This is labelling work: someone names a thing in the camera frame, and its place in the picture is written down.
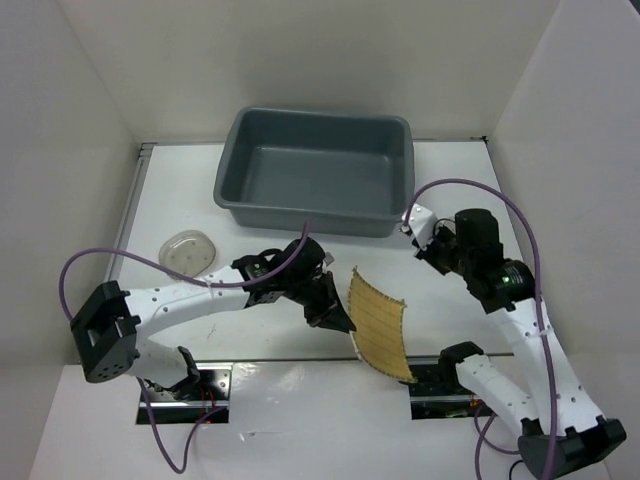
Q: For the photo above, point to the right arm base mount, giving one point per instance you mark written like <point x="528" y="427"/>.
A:
<point x="434" y="394"/>

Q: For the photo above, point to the bamboo mat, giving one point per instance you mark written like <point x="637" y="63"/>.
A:
<point x="378" y="339"/>

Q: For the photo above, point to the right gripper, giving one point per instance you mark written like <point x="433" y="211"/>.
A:
<point x="427" y="254"/>

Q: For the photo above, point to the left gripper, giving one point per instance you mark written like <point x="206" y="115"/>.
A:
<point x="336" y="318"/>

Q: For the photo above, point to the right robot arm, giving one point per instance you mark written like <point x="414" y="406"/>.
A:
<point x="554" y="412"/>

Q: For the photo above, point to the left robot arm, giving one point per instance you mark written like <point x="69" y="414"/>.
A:
<point x="114" y="329"/>

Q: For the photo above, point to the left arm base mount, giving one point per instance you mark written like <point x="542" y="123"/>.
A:
<point x="210" y="399"/>

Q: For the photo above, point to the grey plastic bin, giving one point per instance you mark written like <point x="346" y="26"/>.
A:
<point x="348" y="174"/>

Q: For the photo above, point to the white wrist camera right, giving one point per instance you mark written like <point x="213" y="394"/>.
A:
<point x="418" y="223"/>

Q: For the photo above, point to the clear plate left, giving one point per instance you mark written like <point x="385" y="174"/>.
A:
<point x="189" y="253"/>

